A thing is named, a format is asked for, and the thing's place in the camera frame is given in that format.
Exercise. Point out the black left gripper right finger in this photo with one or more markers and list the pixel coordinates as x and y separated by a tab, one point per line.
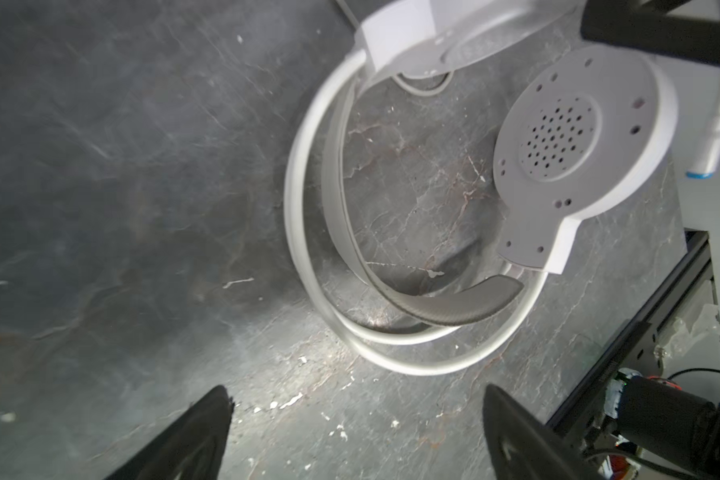
521	447

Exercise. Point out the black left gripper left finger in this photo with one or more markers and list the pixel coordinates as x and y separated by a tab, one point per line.
192	447

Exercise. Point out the white headphones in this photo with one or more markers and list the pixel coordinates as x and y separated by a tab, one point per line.
587	133

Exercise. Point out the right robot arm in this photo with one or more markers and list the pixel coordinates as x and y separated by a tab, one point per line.
651	27

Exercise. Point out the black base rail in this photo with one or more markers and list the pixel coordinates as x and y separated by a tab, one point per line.
650	407

